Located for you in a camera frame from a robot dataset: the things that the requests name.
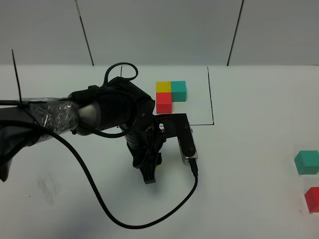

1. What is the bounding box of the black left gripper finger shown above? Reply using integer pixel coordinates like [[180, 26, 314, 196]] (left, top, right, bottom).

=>
[[140, 162, 157, 184]]

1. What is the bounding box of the yellow template cube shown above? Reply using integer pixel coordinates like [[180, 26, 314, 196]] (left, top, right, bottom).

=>
[[156, 81, 171, 93]]

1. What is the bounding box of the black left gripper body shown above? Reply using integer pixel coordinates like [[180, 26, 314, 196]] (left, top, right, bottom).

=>
[[126, 119, 166, 169]]

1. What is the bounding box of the black left camera cable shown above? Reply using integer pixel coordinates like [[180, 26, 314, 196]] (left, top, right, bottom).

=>
[[0, 63, 199, 229]]

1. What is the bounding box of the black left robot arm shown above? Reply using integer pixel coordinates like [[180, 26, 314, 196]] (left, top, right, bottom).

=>
[[0, 77, 162, 184]]

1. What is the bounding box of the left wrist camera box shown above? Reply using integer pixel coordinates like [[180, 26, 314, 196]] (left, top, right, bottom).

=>
[[155, 114, 198, 167]]

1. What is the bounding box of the red template cube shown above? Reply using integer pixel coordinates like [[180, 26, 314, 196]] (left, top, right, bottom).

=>
[[156, 92, 172, 114]]

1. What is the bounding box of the teal template cube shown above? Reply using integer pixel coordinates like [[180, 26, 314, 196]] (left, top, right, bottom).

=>
[[171, 81, 187, 102]]

